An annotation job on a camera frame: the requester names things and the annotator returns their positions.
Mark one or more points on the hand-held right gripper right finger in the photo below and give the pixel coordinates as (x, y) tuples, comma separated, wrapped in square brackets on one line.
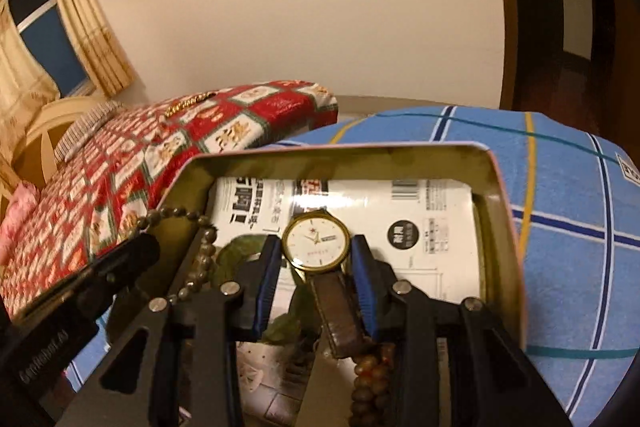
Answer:
[(366, 292)]

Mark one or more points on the brown wooden door frame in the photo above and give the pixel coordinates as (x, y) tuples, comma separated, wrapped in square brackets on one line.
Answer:
[(502, 7)]

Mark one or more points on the red patterned bed sheet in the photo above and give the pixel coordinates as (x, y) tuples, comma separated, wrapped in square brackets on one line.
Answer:
[(150, 147)]

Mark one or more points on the wide beige curtain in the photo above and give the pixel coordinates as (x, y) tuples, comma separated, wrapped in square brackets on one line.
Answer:
[(25, 77)]

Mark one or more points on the blue plaid cloth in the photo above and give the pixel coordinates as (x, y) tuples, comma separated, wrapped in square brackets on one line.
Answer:
[(565, 187)]

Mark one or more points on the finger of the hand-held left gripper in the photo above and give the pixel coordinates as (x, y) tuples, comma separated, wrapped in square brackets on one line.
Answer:
[(120, 259)]

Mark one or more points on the narrow beige curtain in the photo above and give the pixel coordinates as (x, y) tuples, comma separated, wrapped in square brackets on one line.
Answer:
[(90, 22)]

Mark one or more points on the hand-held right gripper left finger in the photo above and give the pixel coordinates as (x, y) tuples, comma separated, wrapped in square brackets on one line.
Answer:
[(265, 287)]

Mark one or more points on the beaded jewellery pile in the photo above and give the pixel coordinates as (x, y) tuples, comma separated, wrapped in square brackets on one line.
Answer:
[(435, 257)]

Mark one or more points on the pink pillow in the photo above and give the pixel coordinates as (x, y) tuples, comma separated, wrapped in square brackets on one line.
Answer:
[(17, 217)]

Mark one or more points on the pink metal tin box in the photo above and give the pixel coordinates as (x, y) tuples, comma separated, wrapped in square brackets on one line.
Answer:
[(495, 257)]

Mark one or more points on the window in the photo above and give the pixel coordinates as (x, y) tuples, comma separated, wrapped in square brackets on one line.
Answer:
[(50, 42)]

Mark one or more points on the cream wooden headboard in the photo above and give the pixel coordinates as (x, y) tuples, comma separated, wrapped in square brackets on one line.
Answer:
[(50, 122)]

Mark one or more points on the striped pillow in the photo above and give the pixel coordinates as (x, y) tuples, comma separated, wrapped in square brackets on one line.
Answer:
[(85, 127)]

